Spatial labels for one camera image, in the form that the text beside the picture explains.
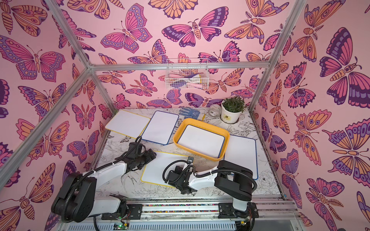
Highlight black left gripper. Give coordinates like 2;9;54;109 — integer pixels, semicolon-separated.
135;150;158;170

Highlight yellow-framed whiteboard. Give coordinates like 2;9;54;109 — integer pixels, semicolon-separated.
105;110;150;138
141;152;188;188

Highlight yellow plastic storage tray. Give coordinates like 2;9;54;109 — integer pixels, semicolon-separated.
173;118;230;161

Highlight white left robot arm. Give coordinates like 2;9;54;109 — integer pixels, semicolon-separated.
51;141;157;223

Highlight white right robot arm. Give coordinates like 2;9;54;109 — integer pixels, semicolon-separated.
162;157;259;221

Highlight green circuit board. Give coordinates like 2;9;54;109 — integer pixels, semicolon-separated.
113;223;129;231

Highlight white plant pot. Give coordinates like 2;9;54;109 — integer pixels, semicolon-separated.
220;104;242;124

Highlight green potted plant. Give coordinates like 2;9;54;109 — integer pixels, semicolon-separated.
222;96;245;113

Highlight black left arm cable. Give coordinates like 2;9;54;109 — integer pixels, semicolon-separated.
60;135;146;223

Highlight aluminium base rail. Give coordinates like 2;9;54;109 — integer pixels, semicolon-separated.
58;197;305;231

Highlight white wire wall basket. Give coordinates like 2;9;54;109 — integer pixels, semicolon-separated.
164;58;210;90

